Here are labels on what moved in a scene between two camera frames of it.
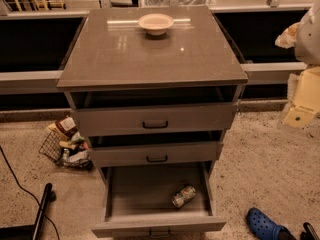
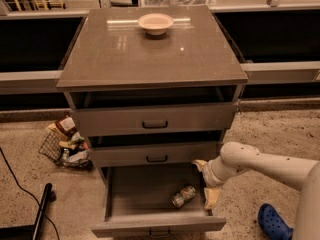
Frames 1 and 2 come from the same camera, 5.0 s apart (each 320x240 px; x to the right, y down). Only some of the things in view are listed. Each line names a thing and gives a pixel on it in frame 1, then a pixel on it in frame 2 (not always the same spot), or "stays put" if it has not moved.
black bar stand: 31,231 stays put
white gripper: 308,41 → 209,175
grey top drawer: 157,119 stays put
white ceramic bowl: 155,23 stays put
